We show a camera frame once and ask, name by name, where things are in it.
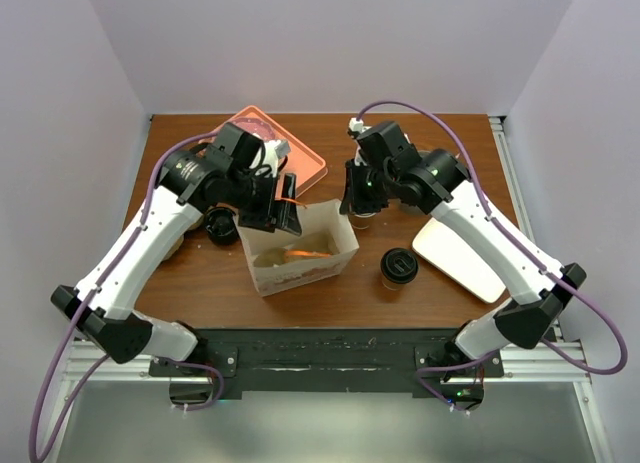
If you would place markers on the cream bear paper bag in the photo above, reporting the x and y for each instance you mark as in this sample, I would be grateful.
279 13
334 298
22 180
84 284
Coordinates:
318 217

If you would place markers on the stack of black lids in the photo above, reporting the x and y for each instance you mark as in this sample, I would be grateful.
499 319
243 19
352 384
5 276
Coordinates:
220 226

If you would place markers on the salmon pink tray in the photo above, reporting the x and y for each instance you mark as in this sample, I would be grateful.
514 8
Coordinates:
307 165

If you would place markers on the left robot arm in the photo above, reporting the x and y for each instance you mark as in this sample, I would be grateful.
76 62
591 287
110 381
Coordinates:
229 166

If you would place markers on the white rectangular tray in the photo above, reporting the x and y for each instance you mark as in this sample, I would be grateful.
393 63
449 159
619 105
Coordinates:
449 253

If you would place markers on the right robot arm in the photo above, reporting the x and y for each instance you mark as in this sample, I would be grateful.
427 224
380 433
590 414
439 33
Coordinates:
388 166

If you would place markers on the brown paper coffee cup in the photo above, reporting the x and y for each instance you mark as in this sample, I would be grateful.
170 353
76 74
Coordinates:
394 285

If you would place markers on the grey straw holder cup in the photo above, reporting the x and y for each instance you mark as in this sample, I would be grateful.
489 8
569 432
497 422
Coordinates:
421 158

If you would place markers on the pink dotted plate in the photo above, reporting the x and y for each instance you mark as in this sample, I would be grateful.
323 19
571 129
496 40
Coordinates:
256 126

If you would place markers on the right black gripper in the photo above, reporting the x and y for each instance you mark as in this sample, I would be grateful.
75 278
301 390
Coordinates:
353 201

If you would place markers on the black plastic cup lid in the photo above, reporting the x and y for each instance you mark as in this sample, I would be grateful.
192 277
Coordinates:
399 264

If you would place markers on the stack of paper cups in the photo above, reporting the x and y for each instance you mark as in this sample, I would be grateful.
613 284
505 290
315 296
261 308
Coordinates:
360 221

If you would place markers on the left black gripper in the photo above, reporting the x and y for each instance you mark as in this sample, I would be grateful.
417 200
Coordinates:
266 218

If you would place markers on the tan cardboard cup carrier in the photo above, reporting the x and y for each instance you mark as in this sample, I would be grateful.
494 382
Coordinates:
313 246

